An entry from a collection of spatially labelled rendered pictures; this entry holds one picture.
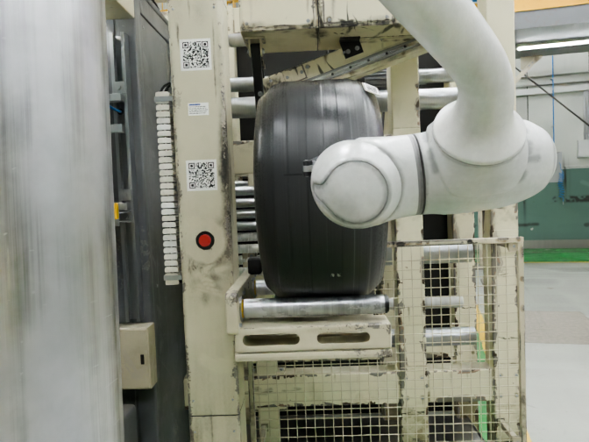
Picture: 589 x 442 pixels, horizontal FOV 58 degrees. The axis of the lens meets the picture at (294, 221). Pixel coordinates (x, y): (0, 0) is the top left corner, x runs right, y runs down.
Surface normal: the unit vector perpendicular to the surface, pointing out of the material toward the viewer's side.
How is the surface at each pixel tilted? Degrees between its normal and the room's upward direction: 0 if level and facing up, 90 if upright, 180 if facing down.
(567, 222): 90
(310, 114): 53
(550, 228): 90
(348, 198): 104
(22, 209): 89
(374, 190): 96
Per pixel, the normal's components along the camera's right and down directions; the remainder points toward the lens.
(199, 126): -0.03, 0.05
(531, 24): -0.25, 0.06
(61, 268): 0.83, -0.02
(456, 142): -0.65, 0.01
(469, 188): -0.02, 0.71
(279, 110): -0.31, -0.58
